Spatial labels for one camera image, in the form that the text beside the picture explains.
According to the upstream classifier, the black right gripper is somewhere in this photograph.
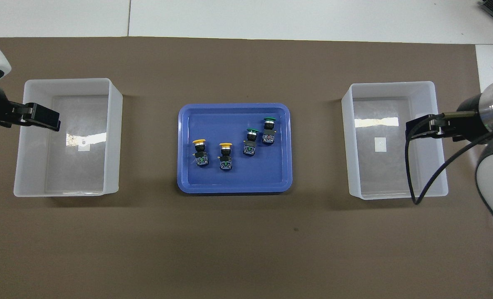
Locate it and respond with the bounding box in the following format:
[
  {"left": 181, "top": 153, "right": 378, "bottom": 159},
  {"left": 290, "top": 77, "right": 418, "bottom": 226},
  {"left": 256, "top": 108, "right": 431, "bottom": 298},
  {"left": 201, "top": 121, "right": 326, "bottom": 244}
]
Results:
[{"left": 405, "top": 94, "right": 491, "bottom": 142}]

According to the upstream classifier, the green push button switch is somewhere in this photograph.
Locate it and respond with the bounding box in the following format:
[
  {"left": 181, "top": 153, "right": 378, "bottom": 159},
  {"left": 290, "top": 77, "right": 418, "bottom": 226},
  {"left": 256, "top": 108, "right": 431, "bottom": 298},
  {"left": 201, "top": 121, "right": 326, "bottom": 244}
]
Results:
[
  {"left": 242, "top": 128, "right": 259, "bottom": 157},
  {"left": 261, "top": 118, "right": 277, "bottom": 145}
]

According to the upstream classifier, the yellow push button switch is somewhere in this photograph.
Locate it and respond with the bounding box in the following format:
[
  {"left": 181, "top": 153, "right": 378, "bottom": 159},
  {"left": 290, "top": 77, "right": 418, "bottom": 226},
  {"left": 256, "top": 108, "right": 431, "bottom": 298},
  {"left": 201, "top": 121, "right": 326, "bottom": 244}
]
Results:
[
  {"left": 217, "top": 142, "right": 234, "bottom": 172},
  {"left": 192, "top": 139, "right": 210, "bottom": 168}
]

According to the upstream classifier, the translucent white plastic box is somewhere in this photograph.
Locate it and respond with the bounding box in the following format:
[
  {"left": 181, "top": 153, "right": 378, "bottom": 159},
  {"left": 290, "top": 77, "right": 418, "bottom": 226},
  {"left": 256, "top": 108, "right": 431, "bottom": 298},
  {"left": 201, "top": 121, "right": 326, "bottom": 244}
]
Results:
[
  {"left": 14, "top": 78, "right": 123, "bottom": 197},
  {"left": 341, "top": 81, "right": 449, "bottom": 201}
]

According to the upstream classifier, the blue plastic tray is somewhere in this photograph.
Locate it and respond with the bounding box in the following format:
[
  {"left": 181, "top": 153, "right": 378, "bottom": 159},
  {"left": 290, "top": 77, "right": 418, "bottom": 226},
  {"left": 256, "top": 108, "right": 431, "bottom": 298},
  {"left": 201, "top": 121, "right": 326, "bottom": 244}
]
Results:
[{"left": 177, "top": 103, "right": 293, "bottom": 194}]

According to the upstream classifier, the brown paper mat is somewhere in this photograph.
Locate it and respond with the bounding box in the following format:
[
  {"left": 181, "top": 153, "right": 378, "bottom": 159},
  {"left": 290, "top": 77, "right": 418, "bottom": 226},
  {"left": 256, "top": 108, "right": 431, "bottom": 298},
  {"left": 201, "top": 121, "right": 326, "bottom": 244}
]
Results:
[{"left": 0, "top": 37, "right": 493, "bottom": 299}]

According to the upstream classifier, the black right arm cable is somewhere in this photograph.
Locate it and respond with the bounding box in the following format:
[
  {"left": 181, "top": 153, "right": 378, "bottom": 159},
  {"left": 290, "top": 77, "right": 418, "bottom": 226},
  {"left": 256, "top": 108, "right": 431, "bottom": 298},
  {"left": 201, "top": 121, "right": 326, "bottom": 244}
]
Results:
[{"left": 404, "top": 110, "right": 493, "bottom": 205}]

